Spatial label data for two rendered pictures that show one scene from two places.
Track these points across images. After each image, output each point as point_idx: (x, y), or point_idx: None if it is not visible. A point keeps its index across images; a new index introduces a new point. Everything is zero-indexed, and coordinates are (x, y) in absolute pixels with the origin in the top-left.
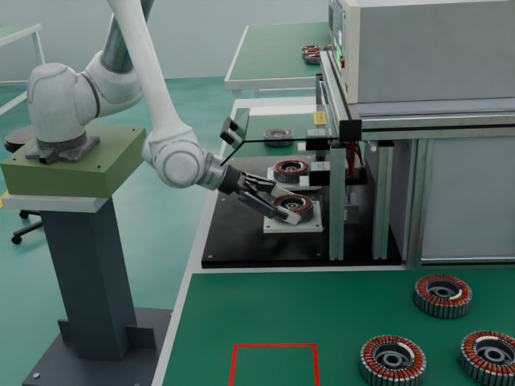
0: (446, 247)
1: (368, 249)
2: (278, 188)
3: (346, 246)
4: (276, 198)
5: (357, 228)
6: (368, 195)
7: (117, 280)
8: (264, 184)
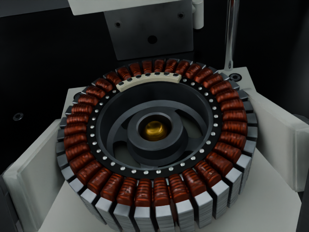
0: None
1: (301, 3)
2: (31, 166)
3: (308, 30)
4: (108, 188)
5: (210, 23)
6: (54, 21)
7: None
8: (13, 229)
